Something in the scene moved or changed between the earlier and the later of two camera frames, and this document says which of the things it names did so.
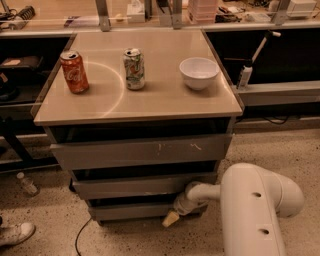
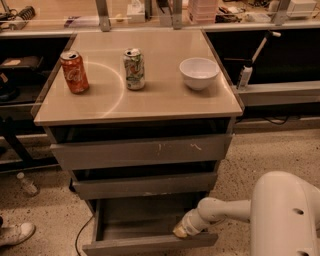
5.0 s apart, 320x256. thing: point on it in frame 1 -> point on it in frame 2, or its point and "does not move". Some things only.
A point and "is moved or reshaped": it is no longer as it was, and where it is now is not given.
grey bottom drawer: [116, 211] is moved or reshaped
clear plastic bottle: [27, 184] does not move
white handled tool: [267, 35] does not move
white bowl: [198, 72] does not move
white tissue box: [135, 12] does not move
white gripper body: [182, 205] -> [191, 222]
